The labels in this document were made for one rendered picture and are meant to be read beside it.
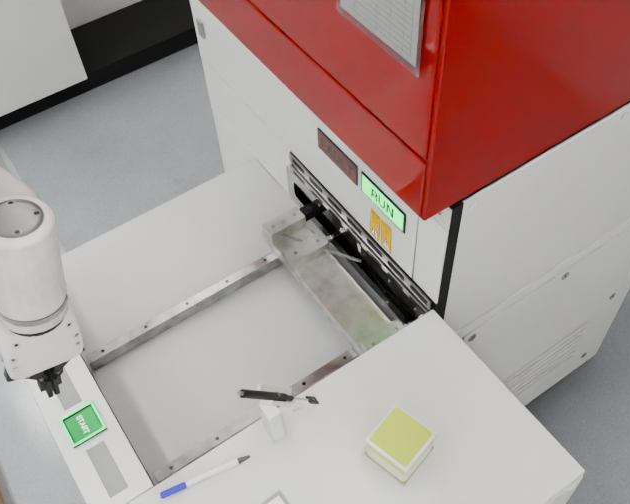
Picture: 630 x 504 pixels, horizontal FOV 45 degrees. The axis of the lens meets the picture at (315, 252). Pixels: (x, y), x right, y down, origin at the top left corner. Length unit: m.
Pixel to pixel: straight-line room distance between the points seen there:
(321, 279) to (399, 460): 0.46
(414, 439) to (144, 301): 0.66
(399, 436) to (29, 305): 0.53
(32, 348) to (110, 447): 0.27
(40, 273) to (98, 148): 2.17
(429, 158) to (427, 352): 0.39
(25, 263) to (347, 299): 0.69
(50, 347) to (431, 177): 0.54
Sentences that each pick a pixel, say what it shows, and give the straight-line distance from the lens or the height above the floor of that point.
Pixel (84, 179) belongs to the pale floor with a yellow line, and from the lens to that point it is 2.96.
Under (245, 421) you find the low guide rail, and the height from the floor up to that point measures 0.85.
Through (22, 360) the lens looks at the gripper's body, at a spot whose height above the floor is 1.22.
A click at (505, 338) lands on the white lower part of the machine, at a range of 1.66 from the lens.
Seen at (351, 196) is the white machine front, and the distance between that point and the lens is 1.35.
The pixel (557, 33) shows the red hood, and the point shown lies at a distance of 1.01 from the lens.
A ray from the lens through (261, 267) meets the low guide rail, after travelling 1.49.
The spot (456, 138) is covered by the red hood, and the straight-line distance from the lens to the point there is 0.98.
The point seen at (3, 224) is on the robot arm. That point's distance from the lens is 0.88.
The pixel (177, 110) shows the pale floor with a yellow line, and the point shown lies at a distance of 3.13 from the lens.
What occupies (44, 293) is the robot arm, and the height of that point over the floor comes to 1.33.
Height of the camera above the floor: 2.05
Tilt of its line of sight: 53 degrees down
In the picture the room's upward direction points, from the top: 4 degrees counter-clockwise
